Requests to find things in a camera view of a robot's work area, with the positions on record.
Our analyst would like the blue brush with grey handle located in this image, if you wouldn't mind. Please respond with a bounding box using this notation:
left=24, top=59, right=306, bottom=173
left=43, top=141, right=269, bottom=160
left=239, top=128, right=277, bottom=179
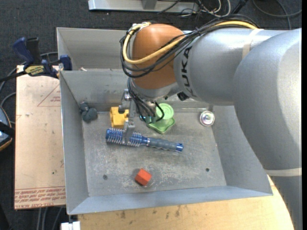
left=106, top=127, right=184, bottom=153

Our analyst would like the clear glass ball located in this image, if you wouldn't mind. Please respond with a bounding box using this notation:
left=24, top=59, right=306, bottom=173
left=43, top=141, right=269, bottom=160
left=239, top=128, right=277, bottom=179
left=200, top=111, right=215, bottom=127

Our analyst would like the black cylinder on white bracket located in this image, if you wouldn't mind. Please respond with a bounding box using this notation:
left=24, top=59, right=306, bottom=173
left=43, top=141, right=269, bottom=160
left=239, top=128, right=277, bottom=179
left=177, top=91, right=190, bottom=102

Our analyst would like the green plastic cup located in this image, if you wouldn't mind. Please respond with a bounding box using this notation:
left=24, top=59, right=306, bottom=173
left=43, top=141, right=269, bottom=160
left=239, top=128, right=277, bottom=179
left=145, top=103, right=176, bottom=134

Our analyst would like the dark grey toy animal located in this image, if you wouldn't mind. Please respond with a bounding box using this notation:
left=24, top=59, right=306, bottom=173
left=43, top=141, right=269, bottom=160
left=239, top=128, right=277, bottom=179
left=79, top=101, right=98, bottom=124

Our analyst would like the brown cardboard board red print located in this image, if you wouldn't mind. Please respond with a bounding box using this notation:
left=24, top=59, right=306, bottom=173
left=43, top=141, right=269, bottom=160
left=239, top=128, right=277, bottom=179
left=14, top=65, right=67, bottom=210

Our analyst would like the yellow toy block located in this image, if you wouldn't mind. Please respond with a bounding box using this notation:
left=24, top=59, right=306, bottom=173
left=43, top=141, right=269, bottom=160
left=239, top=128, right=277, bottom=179
left=109, top=106, right=130, bottom=129

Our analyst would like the grey metal bin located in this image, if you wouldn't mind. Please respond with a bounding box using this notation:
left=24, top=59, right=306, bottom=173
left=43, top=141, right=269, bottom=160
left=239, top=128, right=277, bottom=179
left=56, top=27, right=273, bottom=216

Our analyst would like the red cube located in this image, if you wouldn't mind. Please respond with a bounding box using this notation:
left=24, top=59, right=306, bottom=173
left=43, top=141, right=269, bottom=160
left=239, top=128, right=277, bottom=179
left=134, top=168, right=153, bottom=186

